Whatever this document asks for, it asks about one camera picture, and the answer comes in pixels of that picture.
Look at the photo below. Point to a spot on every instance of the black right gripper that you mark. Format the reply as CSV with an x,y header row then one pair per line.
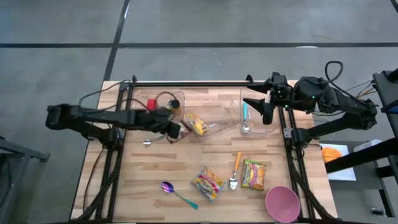
x,y
280,91

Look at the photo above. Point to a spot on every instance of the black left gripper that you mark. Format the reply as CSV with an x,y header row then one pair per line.
x,y
158,119

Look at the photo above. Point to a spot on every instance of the brown snack packet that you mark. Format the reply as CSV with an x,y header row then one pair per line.
x,y
186,127

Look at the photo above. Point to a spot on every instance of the yellow chicken ramen packet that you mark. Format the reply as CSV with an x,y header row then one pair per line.
x,y
197,124

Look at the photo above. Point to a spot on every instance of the orange spice jar black lid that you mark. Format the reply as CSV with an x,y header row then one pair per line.
x,y
175,104

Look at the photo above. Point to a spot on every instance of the red-lidded spice jar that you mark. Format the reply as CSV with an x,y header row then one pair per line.
x,y
151,104

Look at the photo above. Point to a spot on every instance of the green pink ramen packet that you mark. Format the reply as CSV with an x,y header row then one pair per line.
x,y
253,175

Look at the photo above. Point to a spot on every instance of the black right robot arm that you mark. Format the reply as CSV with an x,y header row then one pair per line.
x,y
342,102

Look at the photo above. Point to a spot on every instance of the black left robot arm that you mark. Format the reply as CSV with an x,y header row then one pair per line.
x,y
93,116

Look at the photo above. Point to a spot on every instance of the clear plastic bin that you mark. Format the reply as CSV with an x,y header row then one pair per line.
x,y
220,118
258,130
140,96

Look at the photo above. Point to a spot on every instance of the iridescent purple spoon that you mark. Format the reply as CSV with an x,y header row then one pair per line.
x,y
168,187

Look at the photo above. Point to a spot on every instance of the blue Maruchan ramen packet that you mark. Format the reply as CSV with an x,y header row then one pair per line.
x,y
207,184

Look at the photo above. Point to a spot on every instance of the orange object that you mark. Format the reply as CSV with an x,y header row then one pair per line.
x,y
331,154

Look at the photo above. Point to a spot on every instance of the pink bowl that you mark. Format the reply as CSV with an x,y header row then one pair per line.
x,y
283,203

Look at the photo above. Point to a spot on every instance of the white paper sheet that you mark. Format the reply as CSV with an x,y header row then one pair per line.
x,y
342,174

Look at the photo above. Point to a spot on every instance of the white plastic container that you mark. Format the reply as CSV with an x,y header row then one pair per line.
x,y
367,144

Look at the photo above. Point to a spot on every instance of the black equipment stand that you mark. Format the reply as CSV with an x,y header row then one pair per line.
x,y
367,155

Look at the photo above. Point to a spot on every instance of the grey side table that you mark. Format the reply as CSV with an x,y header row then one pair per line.
x,y
18,152

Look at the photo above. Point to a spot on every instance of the black aluminium table frame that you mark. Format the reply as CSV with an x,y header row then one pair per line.
x,y
202,84

